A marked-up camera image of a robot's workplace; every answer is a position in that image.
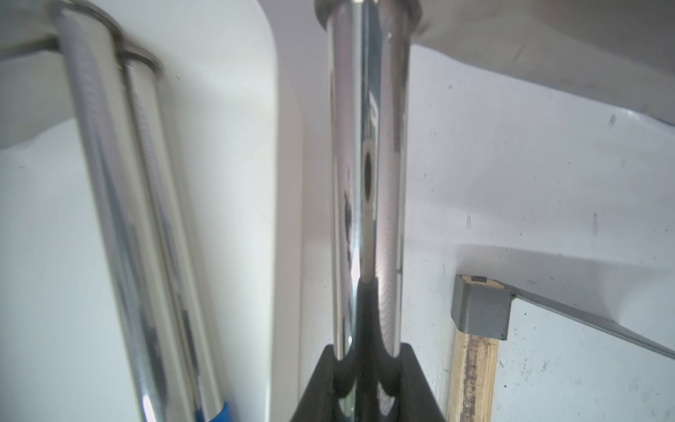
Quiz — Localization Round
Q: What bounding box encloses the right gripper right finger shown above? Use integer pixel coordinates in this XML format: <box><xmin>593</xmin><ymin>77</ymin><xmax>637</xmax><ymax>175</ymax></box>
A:
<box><xmin>381</xmin><ymin>343</ymin><xmax>445</xmax><ymax>421</ymax></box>

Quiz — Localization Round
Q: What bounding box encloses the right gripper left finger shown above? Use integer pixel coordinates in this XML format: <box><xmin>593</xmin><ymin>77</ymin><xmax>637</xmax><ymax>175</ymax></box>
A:
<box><xmin>291</xmin><ymin>345</ymin><xmax>358</xmax><ymax>422</ymax></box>

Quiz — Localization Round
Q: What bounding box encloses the blue-handled small hoe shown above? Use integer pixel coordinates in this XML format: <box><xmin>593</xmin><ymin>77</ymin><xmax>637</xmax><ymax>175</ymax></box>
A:
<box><xmin>1</xmin><ymin>1</ymin><xmax>192</xmax><ymax>421</ymax></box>
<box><xmin>121</xmin><ymin>51</ymin><xmax>231</xmax><ymax>421</ymax></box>
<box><xmin>315</xmin><ymin>0</ymin><xmax>675</xmax><ymax>418</ymax></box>

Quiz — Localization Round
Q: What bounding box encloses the wooden-handled hoe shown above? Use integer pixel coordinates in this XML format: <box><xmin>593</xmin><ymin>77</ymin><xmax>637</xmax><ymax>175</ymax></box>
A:
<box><xmin>446</xmin><ymin>274</ymin><xmax>674</xmax><ymax>421</ymax></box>

